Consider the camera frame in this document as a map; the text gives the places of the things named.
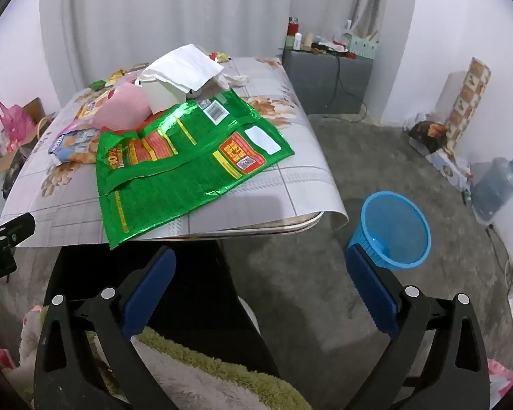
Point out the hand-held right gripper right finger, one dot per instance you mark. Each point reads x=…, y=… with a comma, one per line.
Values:
x=374, y=292

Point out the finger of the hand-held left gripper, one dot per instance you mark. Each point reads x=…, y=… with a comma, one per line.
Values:
x=13, y=228

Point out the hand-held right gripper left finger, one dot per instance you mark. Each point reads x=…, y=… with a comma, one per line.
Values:
x=149, y=294

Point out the blue plastic basket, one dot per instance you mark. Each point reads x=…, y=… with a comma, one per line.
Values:
x=393, y=222

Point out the blue orange cracker packet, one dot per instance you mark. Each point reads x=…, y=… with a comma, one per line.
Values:
x=75, y=145

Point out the green foil snack bag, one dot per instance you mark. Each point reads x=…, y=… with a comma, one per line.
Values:
x=175, y=171

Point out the yellow cracker packet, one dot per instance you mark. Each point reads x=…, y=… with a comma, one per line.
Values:
x=92, y=104

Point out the pink snack packet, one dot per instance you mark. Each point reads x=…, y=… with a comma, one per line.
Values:
x=126, y=104

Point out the white cardboard box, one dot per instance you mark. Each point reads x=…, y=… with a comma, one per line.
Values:
x=162, y=96

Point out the white paper tissue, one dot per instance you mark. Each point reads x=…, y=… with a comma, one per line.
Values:
x=184, y=66

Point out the brown cardboard box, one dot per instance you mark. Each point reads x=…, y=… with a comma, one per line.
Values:
x=8, y=162

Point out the green fuzzy blanket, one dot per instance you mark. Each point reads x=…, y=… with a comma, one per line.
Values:
x=205, y=376

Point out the pink plastic bag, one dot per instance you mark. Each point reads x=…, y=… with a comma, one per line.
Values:
x=15, y=124

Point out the white floor box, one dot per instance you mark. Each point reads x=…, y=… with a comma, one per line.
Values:
x=449, y=166

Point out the pink cloth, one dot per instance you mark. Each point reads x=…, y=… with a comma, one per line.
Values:
x=502, y=373

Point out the large water jug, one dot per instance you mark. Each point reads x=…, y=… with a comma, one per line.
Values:
x=493, y=188

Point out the dark printed bag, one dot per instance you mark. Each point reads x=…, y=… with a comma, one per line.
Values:
x=427, y=136

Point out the small green sachet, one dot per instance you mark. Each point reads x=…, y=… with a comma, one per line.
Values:
x=97, y=85

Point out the yellow red sachet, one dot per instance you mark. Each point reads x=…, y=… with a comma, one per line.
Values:
x=116, y=76

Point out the patterned paper roll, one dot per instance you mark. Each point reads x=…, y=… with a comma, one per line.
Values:
x=468, y=98

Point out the grey cabinet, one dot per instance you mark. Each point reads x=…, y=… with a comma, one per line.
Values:
x=316, y=81

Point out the mint green box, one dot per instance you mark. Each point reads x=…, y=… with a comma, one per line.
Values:
x=364, y=47

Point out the small yellow sachet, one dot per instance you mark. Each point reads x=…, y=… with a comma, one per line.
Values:
x=220, y=56

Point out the beige bottle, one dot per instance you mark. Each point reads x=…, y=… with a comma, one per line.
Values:
x=308, y=42

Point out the small white bottle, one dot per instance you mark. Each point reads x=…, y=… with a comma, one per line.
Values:
x=299, y=42

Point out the white curtain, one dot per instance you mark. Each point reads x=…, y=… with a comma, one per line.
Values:
x=175, y=8

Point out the red bottle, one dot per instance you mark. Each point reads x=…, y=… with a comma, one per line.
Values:
x=293, y=26

